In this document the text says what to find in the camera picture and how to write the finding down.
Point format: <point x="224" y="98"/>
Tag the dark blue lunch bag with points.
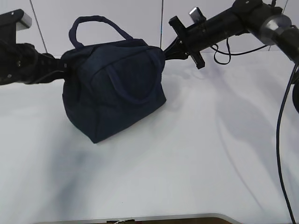
<point x="111" y="86"/>

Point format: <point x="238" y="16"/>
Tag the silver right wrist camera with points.
<point x="197" y="16"/>

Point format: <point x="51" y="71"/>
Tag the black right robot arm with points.
<point x="264" y="21"/>

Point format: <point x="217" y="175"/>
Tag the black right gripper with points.
<point x="190" y="41"/>

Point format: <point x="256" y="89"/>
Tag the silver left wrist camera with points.
<point x="11" y="22"/>

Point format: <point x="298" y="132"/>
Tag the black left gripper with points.
<point x="21" y="63"/>

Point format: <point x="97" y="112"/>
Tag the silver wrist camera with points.
<point x="11" y="22"/>
<point x="197" y="16"/>

